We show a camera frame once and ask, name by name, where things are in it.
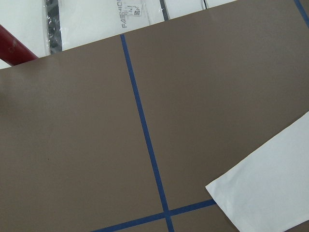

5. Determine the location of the white printed t-shirt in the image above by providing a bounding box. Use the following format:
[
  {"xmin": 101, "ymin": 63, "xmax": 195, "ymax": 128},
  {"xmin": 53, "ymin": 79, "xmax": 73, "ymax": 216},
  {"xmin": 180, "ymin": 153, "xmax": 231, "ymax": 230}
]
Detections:
[{"xmin": 206, "ymin": 114, "xmax": 309, "ymax": 232}]

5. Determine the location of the white folded paper sheet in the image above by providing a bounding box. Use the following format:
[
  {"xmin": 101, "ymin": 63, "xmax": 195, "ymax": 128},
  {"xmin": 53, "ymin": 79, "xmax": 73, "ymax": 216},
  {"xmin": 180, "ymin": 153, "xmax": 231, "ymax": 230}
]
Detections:
[{"xmin": 165, "ymin": 0, "xmax": 234, "ymax": 19}]

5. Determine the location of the clear plastic garment bag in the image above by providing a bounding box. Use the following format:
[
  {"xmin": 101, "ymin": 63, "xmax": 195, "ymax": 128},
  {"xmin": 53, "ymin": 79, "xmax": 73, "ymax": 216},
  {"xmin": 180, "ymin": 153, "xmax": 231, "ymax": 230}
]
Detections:
[{"xmin": 43, "ymin": 0, "xmax": 169, "ymax": 55}]

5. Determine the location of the red cylinder post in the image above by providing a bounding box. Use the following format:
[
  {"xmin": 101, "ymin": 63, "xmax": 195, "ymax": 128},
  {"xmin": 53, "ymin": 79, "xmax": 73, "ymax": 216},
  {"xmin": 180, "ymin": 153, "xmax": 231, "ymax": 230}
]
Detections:
[{"xmin": 0, "ymin": 25, "xmax": 38, "ymax": 66}]

